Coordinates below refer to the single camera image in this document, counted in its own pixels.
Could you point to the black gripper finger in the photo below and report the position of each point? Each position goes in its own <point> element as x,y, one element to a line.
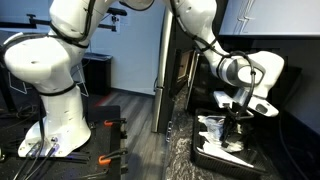
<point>239,133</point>
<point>226,140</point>

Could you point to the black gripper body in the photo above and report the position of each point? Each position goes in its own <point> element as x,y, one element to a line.
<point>235,117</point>

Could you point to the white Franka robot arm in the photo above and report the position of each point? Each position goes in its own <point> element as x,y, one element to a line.
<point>43,66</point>

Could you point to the clear plastic wrapper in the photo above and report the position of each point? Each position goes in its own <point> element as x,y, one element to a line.
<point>216,126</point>

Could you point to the black plastic cutlery tray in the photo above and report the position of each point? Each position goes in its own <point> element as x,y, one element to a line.
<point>216,166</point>

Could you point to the black countertop appliance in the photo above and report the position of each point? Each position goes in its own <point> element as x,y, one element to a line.
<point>203,83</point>

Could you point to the black boxy appliance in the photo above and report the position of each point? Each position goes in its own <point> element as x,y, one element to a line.
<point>293,90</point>

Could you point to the black appliance with framed window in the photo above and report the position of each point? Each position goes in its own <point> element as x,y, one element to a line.
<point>182,68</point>

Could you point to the tall appliance with silver edge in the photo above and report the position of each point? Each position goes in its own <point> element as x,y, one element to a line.
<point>163,66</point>

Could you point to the orange and black bar clamp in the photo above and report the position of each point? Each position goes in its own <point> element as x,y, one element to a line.
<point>104,160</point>
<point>108,123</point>

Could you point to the black perforated robot mounting table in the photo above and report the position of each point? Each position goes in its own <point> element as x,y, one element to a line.
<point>100,140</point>

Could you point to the black trash bin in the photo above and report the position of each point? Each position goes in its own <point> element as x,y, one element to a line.
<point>98,76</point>

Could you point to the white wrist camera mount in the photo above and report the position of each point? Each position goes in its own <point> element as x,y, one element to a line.
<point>224,99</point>

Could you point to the white wall cabinet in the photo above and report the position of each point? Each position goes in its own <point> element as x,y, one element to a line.
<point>286,16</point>

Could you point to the black stereo camera bar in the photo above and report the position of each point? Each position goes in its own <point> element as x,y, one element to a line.
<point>120,12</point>

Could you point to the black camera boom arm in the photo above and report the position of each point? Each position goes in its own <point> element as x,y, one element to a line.
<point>40,23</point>

